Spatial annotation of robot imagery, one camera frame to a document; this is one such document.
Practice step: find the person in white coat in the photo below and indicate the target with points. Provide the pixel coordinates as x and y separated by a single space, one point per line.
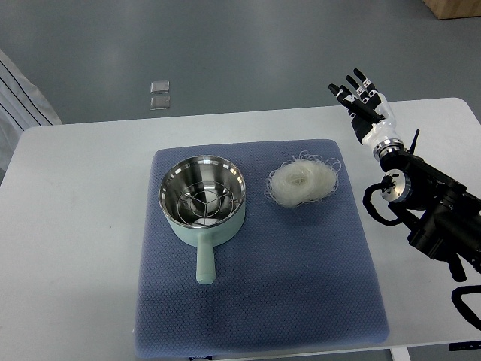
23 106

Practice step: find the cardboard box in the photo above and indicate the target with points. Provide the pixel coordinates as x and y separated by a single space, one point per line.
453 9

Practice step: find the upper clear floor tile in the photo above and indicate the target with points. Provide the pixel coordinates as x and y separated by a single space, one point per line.
160 86

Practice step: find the round wire steaming rack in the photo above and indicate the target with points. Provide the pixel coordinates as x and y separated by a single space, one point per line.
206 204

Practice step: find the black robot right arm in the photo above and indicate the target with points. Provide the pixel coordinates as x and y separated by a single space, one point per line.
442 216

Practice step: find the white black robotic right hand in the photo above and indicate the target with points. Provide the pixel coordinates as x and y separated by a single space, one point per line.
372 117

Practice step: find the blue textured table mat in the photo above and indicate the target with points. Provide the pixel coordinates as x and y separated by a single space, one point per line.
290 278

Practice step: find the mint green steel pot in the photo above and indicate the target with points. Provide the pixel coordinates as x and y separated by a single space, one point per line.
191 171

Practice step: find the white vermicelli noodle nest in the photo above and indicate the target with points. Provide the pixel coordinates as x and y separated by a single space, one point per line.
304 179

